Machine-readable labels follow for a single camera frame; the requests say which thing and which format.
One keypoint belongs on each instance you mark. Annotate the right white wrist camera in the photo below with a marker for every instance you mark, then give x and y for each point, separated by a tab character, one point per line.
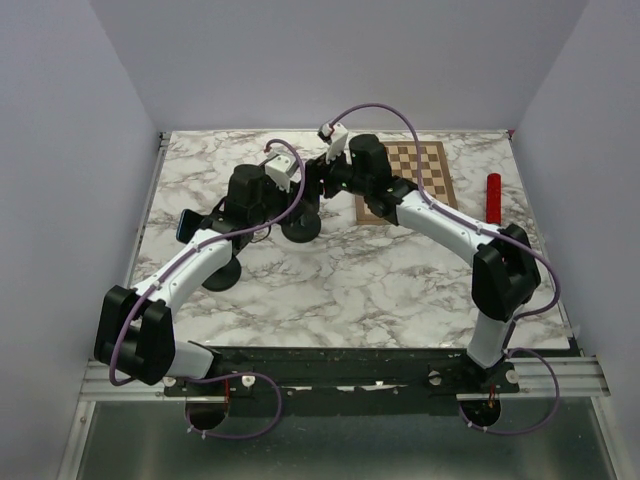
335	136

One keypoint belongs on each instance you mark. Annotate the blue phone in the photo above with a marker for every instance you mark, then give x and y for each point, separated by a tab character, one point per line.
188	224

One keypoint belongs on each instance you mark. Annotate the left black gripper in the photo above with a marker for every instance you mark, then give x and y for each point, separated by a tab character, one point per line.
288	199

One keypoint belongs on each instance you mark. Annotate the red grey microphone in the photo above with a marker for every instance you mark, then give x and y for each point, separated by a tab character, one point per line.
493	205

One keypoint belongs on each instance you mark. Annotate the black round-base clamp stand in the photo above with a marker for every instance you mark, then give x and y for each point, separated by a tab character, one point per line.
303	224

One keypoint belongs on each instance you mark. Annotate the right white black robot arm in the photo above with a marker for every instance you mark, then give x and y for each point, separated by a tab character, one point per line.
504	271

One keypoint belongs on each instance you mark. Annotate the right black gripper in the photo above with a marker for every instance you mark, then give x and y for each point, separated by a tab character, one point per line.
319	169

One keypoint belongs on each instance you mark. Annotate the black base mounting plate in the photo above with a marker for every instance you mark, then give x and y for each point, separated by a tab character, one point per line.
346	381

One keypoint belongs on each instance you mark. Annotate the black round-base stand left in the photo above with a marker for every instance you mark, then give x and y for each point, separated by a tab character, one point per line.
224	278

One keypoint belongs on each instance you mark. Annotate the wooden chessboard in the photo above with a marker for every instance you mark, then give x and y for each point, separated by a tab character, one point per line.
435	173

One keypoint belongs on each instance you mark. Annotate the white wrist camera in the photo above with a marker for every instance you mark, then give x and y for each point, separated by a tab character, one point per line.
281	168
335	136

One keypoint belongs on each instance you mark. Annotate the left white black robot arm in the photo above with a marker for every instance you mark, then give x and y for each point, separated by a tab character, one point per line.
135	337

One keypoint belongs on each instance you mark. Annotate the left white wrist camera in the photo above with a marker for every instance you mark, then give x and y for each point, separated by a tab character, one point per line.
281	168

